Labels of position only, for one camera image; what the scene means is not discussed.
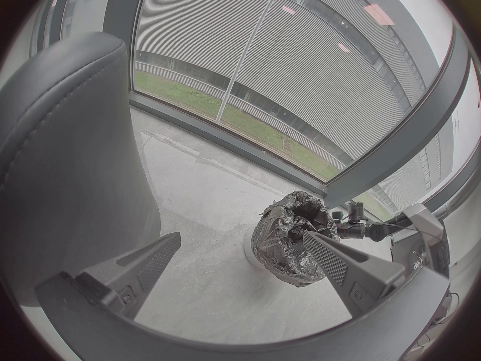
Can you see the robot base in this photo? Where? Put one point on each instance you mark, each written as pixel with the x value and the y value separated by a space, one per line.
pixel 404 252

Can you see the white trash bin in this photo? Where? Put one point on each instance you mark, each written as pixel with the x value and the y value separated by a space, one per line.
pixel 252 254

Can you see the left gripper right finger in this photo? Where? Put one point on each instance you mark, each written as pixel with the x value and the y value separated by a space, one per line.
pixel 360 276

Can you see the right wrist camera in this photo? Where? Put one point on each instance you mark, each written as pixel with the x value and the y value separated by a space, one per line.
pixel 338 216

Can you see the window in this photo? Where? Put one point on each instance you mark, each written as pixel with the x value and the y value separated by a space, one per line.
pixel 300 70

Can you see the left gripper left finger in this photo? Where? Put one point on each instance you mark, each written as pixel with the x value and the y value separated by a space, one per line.
pixel 127 280

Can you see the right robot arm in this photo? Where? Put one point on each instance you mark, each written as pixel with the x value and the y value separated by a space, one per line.
pixel 421 220

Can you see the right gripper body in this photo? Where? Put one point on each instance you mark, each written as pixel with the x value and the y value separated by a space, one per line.
pixel 351 231

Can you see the black plastic bag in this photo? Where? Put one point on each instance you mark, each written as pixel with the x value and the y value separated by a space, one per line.
pixel 282 246

